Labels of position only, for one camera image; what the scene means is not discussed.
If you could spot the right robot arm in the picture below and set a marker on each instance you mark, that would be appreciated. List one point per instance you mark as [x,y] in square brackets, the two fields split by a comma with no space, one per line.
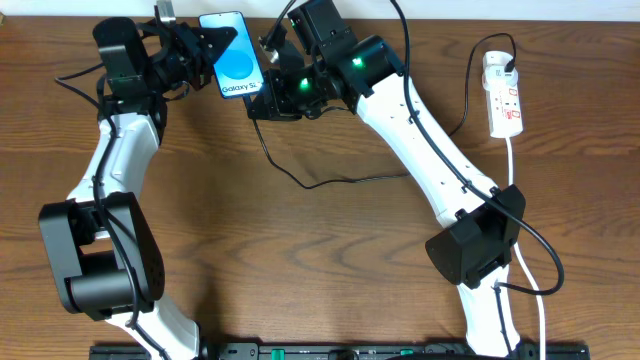
[316,58]

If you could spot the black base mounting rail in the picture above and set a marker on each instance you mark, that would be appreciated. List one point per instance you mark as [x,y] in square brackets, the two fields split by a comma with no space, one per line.
[442,350]

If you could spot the white USB charger plug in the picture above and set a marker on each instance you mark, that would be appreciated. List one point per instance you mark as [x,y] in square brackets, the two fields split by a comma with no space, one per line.
[496,76]

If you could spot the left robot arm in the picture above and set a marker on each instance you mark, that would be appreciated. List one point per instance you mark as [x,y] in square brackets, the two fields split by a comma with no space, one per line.
[103,256]

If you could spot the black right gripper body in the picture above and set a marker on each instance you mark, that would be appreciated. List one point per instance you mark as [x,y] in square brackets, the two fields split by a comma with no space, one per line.
[301,93]

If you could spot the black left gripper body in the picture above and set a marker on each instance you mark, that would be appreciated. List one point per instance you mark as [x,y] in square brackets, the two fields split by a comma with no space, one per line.
[188,60]

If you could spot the blue Samsung Galaxy smartphone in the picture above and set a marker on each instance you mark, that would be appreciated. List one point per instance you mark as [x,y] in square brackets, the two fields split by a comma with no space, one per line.
[237,71]

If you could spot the white power strip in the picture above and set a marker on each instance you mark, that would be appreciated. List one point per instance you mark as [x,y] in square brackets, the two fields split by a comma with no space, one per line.
[503,105]

